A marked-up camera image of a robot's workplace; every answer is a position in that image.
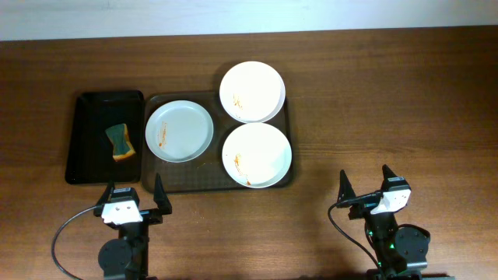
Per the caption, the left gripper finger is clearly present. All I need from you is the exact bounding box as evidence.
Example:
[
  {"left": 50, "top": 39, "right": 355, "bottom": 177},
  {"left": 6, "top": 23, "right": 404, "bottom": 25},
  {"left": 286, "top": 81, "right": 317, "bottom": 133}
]
[
  {"left": 93, "top": 180, "right": 115, "bottom": 216},
  {"left": 153, "top": 173, "right": 172, "bottom": 215}
]

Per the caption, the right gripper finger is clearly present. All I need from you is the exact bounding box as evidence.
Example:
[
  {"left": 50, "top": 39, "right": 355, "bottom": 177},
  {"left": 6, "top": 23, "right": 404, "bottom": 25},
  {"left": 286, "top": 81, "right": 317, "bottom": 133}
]
[
  {"left": 336, "top": 170, "right": 356, "bottom": 208},
  {"left": 381, "top": 164, "right": 397, "bottom": 191}
]

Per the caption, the green and yellow sponge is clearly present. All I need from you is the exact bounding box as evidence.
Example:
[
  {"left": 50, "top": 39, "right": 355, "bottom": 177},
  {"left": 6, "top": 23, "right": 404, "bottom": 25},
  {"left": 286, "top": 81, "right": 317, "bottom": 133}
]
[{"left": 105, "top": 124, "right": 136, "bottom": 162}]

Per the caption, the white plate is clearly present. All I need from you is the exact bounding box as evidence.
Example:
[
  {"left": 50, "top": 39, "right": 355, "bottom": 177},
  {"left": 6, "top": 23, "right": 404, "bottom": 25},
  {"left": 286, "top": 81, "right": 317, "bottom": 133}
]
[
  {"left": 145, "top": 100, "right": 214, "bottom": 163},
  {"left": 219, "top": 61, "right": 286, "bottom": 123},
  {"left": 221, "top": 123, "right": 293, "bottom": 189}
]

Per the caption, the white plate top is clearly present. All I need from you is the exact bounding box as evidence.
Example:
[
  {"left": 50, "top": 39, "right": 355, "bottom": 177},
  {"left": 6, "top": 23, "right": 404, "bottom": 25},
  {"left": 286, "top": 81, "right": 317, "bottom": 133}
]
[{"left": 219, "top": 61, "right": 286, "bottom": 123}]

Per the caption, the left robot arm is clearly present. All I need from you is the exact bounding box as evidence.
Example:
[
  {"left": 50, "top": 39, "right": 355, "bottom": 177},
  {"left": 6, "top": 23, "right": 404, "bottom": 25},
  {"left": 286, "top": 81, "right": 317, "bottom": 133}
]
[{"left": 93, "top": 175, "right": 172, "bottom": 280}]

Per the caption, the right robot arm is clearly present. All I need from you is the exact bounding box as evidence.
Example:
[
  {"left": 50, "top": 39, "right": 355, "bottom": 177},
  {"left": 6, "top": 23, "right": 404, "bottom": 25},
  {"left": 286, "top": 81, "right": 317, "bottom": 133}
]
[{"left": 331, "top": 165, "right": 430, "bottom": 279}]

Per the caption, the black plastic tray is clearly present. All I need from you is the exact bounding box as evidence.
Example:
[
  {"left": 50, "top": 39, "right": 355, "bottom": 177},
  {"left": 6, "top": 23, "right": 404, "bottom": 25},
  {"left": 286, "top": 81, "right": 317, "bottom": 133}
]
[{"left": 65, "top": 90, "right": 144, "bottom": 184}]

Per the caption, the brown serving tray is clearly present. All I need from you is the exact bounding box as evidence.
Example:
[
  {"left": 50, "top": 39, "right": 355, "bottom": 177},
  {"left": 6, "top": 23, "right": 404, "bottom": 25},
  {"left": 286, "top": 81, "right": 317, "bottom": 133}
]
[{"left": 141, "top": 91, "right": 294, "bottom": 194}]

